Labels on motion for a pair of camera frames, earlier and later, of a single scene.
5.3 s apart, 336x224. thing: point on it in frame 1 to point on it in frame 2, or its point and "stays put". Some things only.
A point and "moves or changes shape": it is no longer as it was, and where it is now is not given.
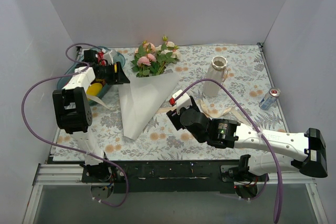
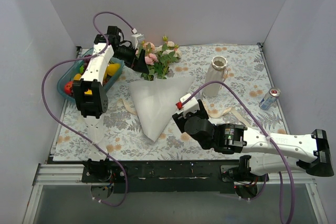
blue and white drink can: x=270 y=98 stays put
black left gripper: x=118 y=72 to x=136 y=60
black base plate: x=159 y=176 stays put
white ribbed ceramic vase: x=218 y=65 stays put
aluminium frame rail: x=56 y=174 stays put
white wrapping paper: x=141 y=98 moves or changes shape
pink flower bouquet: x=150 y=61 moves or changes shape
